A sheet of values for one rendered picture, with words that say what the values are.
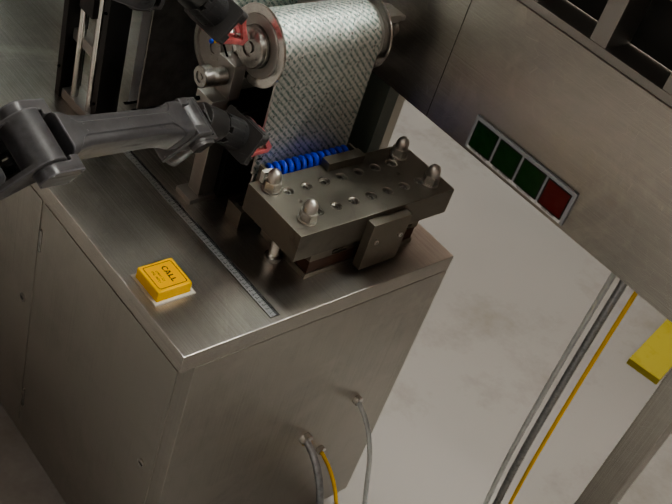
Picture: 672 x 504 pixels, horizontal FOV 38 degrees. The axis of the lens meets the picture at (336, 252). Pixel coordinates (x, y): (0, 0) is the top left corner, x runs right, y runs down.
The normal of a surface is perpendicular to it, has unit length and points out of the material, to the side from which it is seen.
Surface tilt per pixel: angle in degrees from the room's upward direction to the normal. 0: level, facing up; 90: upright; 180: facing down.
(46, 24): 0
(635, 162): 90
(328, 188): 0
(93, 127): 34
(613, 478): 90
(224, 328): 0
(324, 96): 90
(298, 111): 90
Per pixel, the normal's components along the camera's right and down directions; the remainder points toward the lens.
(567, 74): -0.74, 0.25
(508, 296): 0.27, -0.74
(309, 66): 0.62, 0.62
